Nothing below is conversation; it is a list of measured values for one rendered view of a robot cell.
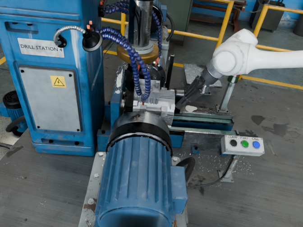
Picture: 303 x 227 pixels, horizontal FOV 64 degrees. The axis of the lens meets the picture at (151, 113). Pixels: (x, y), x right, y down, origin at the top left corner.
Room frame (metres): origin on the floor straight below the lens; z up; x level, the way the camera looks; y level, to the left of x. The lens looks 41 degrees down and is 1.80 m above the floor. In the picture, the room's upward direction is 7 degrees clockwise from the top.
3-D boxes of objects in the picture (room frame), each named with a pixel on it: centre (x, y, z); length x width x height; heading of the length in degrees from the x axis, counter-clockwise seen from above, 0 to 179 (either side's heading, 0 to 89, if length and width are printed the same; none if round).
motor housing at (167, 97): (0.97, 0.00, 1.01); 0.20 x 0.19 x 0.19; 93
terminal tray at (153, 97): (0.97, 0.04, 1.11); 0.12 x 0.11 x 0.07; 93
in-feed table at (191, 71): (1.52, -0.32, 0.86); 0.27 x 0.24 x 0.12; 4
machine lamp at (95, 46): (0.71, 0.27, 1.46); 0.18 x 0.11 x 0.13; 94
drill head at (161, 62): (1.30, 0.08, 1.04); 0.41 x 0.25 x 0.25; 4
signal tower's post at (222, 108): (1.30, -0.47, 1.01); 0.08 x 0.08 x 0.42; 4
